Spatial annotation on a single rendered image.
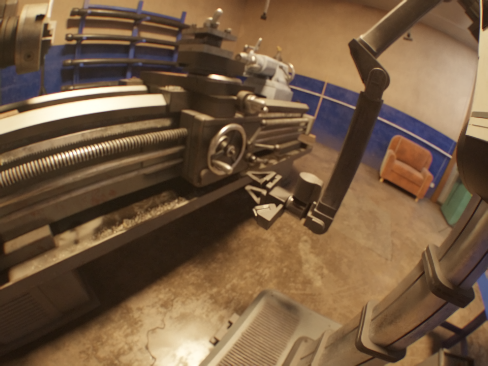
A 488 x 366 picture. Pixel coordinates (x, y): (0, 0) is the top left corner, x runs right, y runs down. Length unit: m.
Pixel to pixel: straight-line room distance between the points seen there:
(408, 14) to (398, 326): 0.62
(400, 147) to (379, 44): 3.74
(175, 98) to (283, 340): 0.95
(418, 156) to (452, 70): 2.01
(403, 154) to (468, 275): 3.90
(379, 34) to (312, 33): 4.61
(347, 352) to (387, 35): 0.67
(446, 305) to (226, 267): 1.07
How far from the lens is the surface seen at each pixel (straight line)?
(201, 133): 0.75
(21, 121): 0.69
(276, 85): 1.64
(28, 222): 0.83
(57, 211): 0.82
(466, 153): 0.39
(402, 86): 4.63
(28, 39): 0.79
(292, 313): 0.86
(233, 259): 1.27
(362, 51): 0.49
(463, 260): 0.36
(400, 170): 3.87
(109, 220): 0.88
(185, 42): 0.91
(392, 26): 0.54
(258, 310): 0.81
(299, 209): 0.56
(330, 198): 0.53
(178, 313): 1.05
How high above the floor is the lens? 0.97
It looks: 29 degrees down
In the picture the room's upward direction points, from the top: 14 degrees clockwise
